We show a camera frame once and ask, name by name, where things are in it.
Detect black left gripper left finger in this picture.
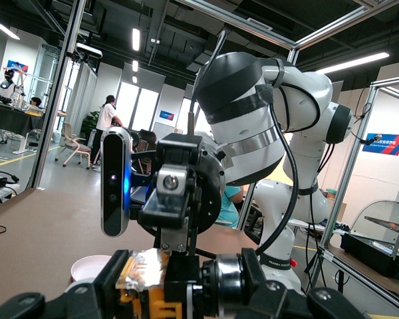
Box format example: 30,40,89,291
0,249,130,319

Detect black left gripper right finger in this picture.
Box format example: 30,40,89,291
241,247,370,319

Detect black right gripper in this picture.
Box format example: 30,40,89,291
138,132,226,253

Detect orange black push-button switch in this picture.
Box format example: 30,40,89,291
115,248,245,319

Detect pink round plate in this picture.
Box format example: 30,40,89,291
69,255,112,285

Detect black office chair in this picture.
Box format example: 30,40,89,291
129,129,158,174

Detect person in teal shirt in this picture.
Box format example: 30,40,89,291
215,185,245,230

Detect person in white shirt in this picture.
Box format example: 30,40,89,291
91,94,124,169

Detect green potted plant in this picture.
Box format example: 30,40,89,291
80,110,101,140

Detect beige office chair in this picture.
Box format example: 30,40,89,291
55,121,92,170

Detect glass display case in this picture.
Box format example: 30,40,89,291
339,199,399,280

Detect seated person dark hair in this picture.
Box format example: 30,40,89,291
28,96,46,112

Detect black draped table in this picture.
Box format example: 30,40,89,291
0,99,45,156

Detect white black humanoid robot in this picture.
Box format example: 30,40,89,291
0,68,26,107

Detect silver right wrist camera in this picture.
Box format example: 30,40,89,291
100,127,133,237

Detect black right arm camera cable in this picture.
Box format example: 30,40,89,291
188,29,227,136

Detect aluminium table side rail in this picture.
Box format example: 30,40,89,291
321,247,399,316

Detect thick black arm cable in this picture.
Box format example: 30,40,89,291
255,58,300,257

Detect dark frame post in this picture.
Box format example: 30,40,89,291
28,0,87,190

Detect aluminium frame post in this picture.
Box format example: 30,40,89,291
311,82,380,263

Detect white overhead camera bar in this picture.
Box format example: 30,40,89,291
75,42,104,59

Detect small frame-mounted camera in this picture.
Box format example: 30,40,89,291
358,134,384,146

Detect large blue red wall sign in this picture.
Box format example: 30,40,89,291
362,132,399,157

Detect aluminium overhead frame beam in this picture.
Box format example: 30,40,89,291
182,0,399,51

